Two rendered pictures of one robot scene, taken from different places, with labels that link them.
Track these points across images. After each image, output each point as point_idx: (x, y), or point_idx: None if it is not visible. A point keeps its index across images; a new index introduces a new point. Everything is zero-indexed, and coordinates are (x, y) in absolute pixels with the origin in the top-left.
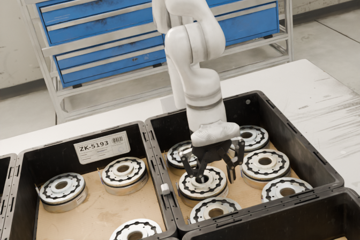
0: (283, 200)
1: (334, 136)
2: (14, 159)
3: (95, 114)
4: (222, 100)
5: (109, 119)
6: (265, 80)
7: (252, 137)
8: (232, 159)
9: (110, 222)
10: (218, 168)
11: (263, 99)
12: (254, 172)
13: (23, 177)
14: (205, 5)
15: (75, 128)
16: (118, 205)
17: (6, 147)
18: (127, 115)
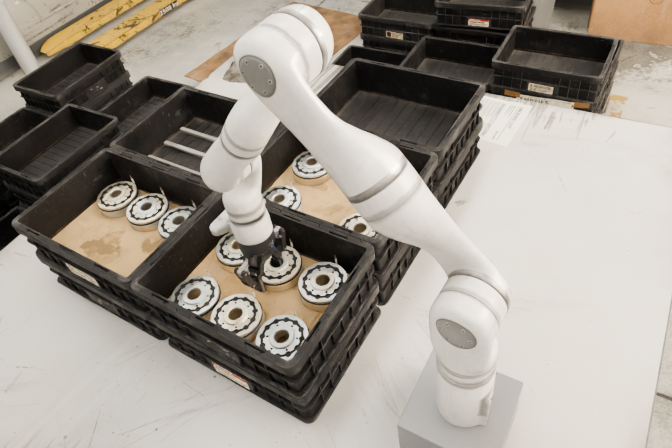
0: (169, 245)
1: None
2: (427, 148)
3: (661, 356)
4: (230, 221)
5: (623, 363)
6: None
7: (271, 336)
8: (253, 279)
9: (326, 208)
10: (290, 302)
11: (268, 352)
12: (239, 299)
13: (403, 154)
14: (212, 148)
15: (631, 314)
16: (337, 219)
17: (649, 234)
18: (611, 389)
